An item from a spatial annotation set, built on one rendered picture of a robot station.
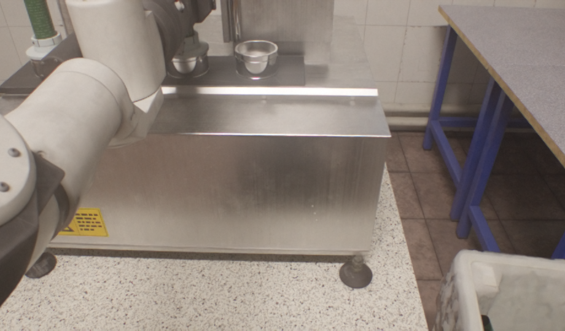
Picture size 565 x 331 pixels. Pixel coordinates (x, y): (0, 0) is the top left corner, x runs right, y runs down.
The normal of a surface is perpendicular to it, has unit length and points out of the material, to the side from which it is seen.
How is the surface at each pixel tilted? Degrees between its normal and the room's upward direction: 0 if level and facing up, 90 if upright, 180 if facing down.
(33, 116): 15
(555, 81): 0
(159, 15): 63
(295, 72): 0
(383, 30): 90
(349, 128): 0
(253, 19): 90
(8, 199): 43
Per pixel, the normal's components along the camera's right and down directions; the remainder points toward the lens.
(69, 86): 0.31, -0.76
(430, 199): 0.00, -0.80
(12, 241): 0.68, -0.58
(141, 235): -0.03, 0.60
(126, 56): 0.54, 0.48
